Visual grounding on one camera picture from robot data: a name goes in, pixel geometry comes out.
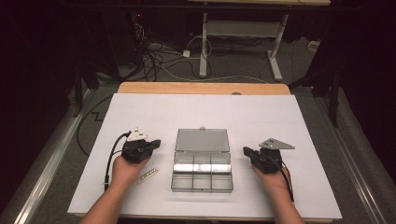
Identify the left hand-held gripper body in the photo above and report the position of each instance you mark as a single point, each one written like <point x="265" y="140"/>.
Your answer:
<point x="137" y="151"/>

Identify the clear plastic compartment box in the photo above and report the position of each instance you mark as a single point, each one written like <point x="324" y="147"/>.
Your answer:
<point x="202" y="141"/>

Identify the white desk frame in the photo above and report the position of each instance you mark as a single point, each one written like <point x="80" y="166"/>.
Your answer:
<point x="203" y="46"/>

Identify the aluminium rail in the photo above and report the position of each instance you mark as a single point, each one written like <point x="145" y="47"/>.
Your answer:
<point x="53" y="174"/>
<point x="351" y="168"/>

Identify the person's left hand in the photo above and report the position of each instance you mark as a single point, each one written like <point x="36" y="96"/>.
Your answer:
<point x="124" y="172"/>

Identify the white paper sheet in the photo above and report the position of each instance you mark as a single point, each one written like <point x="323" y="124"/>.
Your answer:
<point x="249" y="109"/>

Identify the person's right hand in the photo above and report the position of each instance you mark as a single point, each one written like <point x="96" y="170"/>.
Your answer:
<point x="275" y="182"/>

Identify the grey round table grommet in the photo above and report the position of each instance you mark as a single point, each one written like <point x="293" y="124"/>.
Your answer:
<point x="236" y="93"/>

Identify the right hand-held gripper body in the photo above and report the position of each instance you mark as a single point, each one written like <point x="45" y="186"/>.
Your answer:
<point x="267" y="160"/>

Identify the white power adapter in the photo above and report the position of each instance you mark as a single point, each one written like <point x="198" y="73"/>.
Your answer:
<point x="186" y="53"/>

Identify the black metal stand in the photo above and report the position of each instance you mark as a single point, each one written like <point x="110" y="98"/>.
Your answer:
<point x="77" y="93"/>
<point x="334" y="99"/>

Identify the wooden table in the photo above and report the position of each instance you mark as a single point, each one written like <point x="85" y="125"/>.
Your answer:
<point x="202" y="88"/>

